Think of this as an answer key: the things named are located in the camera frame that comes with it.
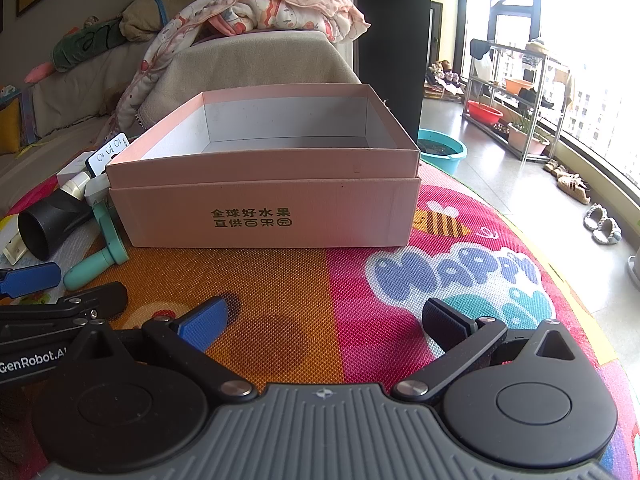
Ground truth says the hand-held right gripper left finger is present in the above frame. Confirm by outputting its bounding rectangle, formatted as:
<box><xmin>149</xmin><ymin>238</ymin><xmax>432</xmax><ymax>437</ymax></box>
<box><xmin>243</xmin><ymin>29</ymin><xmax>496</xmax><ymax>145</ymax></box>
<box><xmin>65</xmin><ymin>296</ymin><xmax>258</xmax><ymax>404</ymax></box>

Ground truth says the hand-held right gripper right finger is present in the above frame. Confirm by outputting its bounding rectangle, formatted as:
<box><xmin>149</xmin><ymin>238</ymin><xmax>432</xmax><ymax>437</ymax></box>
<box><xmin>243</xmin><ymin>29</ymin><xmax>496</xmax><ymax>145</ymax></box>
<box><xmin>392</xmin><ymin>297</ymin><xmax>592</xmax><ymax>404</ymax></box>

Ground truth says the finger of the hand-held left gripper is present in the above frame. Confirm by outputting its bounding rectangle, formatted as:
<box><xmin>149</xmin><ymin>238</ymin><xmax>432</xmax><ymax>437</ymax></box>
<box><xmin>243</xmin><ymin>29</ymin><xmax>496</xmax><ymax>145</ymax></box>
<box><xmin>0</xmin><ymin>261</ymin><xmax>62</xmax><ymax>297</ymax></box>
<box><xmin>0</xmin><ymin>281</ymin><xmax>129</xmax><ymax>333</ymax></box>

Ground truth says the black hair dryer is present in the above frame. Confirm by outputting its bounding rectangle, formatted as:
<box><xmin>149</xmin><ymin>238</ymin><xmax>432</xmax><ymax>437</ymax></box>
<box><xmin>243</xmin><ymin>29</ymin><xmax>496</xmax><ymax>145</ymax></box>
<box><xmin>17</xmin><ymin>170</ymin><xmax>108</xmax><ymax>262</ymax></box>

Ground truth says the pink cardboard box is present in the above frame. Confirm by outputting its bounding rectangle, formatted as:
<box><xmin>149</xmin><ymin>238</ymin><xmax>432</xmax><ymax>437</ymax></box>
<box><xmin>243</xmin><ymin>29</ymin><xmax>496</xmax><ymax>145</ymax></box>
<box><xmin>106</xmin><ymin>83</ymin><xmax>422</xmax><ymax>249</ymax></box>

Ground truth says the mint green handheld tool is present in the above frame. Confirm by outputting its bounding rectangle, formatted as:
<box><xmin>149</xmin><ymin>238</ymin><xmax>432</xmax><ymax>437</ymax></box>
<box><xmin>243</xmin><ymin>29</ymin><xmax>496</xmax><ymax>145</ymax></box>
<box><xmin>62</xmin><ymin>195</ymin><xmax>130</xmax><ymax>291</ymax></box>

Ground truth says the small white adapter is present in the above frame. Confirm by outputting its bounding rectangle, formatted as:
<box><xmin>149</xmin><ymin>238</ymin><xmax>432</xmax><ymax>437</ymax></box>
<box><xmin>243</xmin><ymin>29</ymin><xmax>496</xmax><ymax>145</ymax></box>
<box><xmin>0</xmin><ymin>230</ymin><xmax>26</xmax><ymax>267</ymax></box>

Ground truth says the colourful cartoon play mat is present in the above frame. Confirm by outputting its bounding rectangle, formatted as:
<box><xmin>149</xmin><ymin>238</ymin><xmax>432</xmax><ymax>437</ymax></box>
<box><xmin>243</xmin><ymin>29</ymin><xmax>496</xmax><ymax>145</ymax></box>
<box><xmin>0</xmin><ymin>160</ymin><xmax>640</xmax><ymax>480</ymax></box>

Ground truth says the white labelled box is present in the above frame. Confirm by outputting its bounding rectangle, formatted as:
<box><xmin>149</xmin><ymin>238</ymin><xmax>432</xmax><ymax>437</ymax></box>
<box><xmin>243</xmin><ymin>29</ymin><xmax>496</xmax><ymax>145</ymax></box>
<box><xmin>56</xmin><ymin>150</ymin><xmax>98</xmax><ymax>186</ymax></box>

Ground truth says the white device with dark display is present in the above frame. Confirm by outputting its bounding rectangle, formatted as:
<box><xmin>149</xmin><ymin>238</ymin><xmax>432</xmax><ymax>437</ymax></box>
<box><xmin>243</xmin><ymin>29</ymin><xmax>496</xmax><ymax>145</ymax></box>
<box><xmin>85</xmin><ymin>131</ymin><xmax>132</xmax><ymax>177</ymax></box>

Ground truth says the yellow cushion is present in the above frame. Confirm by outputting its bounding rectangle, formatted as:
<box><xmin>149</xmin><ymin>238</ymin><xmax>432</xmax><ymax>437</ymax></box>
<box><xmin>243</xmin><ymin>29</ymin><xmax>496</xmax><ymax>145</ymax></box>
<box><xmin>0</xmin><ymin>97</ymin><xmax>23</xmax><ymax>151</ymax></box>

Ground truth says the teal basin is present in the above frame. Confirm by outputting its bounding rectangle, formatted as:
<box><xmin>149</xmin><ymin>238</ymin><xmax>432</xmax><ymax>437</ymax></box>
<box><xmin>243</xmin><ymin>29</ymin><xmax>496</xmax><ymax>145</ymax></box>
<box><xmin>416</xmin><ymin>129</ymin><xmax>468</xmax><ymax>176</ymax></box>

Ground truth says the white slipper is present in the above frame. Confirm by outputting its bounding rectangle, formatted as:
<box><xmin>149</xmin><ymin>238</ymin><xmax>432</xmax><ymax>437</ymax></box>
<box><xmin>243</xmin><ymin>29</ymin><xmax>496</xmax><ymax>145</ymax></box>
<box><xmin>584</xmin><ymin>203</ymin><xmax>608</xmax><ymax>231</ymax></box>
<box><xmin>592</xmin><ymin>217</ymin><xmax>622</xmax><ymax>246</ymax></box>

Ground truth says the pink plant pot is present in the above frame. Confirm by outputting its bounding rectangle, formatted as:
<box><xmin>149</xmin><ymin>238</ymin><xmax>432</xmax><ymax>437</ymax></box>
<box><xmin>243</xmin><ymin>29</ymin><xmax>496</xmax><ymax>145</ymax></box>
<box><xmin>507</xmin><ymin>122</ymin><xmax>550</xmax><ymax>156</ymax></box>

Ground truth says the pink plush toy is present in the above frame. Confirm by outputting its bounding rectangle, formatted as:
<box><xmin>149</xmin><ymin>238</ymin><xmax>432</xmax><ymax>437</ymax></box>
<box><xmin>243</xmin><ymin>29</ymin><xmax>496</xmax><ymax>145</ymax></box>
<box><xmin>24</xmin><ymin>61</ymin><xmax>55</xmax><ymax>84</ymax></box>

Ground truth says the red basin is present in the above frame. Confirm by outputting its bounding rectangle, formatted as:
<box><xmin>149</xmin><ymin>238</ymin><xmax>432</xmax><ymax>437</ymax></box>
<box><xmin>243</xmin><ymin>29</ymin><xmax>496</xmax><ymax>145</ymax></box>
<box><xmin>466</xmin><ymin>100</ymin><xmax>504</xmax><ymax>126</ymax></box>

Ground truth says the metal shelf rack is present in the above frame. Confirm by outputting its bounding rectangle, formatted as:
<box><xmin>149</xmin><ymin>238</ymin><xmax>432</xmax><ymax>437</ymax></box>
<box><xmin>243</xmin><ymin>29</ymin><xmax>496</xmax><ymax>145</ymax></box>
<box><xmin>460</xmin><ymin>40</ymin><xmax>573</xmax><ymax>163</ymax></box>

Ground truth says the pile of plush toys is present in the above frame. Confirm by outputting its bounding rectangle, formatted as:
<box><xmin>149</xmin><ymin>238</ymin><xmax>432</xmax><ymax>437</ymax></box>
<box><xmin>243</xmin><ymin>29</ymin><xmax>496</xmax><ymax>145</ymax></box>
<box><xmin>425</xmin><ymin>60</ymin><xmax>468</xmax><ymax>103</ymax></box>

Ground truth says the green plush toy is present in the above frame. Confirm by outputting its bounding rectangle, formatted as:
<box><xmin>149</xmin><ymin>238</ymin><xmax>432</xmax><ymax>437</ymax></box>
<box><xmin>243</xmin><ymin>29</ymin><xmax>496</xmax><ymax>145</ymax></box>
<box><xmin>51</xmin><ymin>19</ymin><xmax>132</xmax><ymax>72</ymax></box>

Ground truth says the beige sofa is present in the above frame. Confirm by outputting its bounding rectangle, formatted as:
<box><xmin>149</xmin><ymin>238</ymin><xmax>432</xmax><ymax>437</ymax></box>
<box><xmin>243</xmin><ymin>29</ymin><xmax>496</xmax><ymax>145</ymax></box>
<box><xmin>0</xmin><ymin>30</ymin><xmax>363</xmax><ymax>216</ymax></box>

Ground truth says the beige pillow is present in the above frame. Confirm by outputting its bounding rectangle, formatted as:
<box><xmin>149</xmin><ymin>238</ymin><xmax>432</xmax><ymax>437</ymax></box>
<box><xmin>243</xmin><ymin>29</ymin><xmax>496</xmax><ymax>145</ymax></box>
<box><xmin>121</xmin><ymin>0</ymin><xmax>211</xmax><ymax>43</ymax></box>

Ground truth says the pink printed blanket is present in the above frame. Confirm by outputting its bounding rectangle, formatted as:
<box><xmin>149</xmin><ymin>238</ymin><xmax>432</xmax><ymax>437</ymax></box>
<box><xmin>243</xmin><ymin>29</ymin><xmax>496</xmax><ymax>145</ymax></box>
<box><xmin>107</xmin><ymin>0</ymin><xmax>372</xmax><ymax>143</ymax></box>

